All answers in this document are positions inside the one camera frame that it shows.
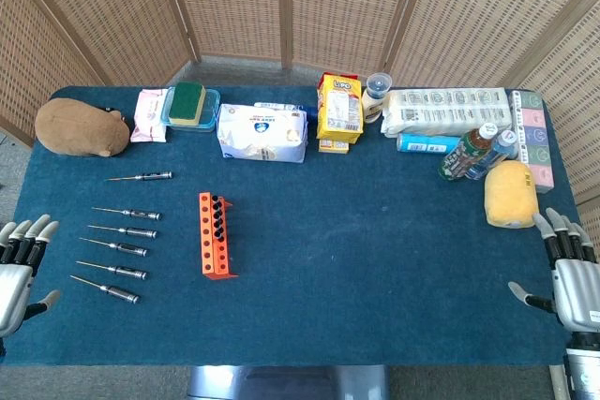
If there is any mayonnaise bottle with clear cap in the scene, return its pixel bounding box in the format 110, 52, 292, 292
361, 72, 393, 125

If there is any small yellow box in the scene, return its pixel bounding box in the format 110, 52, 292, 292
318, 137, 351, 155

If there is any brown capybara plush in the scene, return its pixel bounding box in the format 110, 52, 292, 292
34, 97, 131, 158

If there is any long white paper pack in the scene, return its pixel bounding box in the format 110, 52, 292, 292
380, 86, 513, 140

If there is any pastel multicolour tissue pack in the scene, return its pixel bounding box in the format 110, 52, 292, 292
508, 89, 557, 195

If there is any grey robot torso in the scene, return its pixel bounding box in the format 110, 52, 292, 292
187, 364, 390, 400

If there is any green tea bottle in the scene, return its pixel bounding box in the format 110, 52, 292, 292
438, 122, 499, 183

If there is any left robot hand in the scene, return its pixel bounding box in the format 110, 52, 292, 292
0, 214, 62, 338

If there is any clear plastic food container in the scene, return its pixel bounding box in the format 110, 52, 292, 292
160, 85, 221, 134

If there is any white blue soft pack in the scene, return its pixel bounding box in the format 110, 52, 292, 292
216, 103, 308, 165

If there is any light blue cylinder roll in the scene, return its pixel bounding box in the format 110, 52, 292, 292
396, 132, 463, 156

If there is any green yellow sponge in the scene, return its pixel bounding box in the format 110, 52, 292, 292
167, 81, 208, 128

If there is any yellow biscuit bag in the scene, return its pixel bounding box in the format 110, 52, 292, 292
316, 72, 365, 144

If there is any blue table cloth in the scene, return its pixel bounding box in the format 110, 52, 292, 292
0, 85, 585, 367

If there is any yellow bread plush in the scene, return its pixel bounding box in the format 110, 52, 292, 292
484, 159, 540, 230

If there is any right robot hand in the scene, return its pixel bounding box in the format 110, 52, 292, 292
508, 206, 600, 333

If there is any orange screwdriver rack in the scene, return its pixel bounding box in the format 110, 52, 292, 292
198, 191, 239, 280

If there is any silver black precision screwdriver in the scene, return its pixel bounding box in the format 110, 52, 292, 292
87, 224, 158, 239
104, 170, 173, 183
69, 274, 142, 304
91, 206, 163, 222
79, 236, 148, 258
75, 259, 148, 281

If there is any blue label drink bottle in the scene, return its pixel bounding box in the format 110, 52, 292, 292
466, 129, 519, 181

